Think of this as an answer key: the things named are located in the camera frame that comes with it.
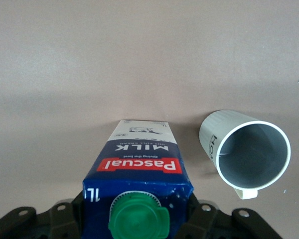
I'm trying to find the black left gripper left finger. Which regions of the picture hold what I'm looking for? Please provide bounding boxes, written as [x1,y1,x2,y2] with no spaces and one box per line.
[0,190,86,239]

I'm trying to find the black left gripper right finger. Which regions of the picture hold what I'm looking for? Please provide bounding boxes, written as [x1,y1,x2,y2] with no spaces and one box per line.
[179,195,284,239]

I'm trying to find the brown table cover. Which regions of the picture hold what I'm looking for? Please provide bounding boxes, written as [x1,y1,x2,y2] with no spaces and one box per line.
[0,0,299,239]

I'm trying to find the blue Pascual milk carton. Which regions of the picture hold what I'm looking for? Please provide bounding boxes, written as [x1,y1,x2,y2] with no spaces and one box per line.
[82,119,194,239]

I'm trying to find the white mug grey inside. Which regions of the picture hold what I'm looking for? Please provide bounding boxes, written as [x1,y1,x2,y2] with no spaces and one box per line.
[198,110,292,200]

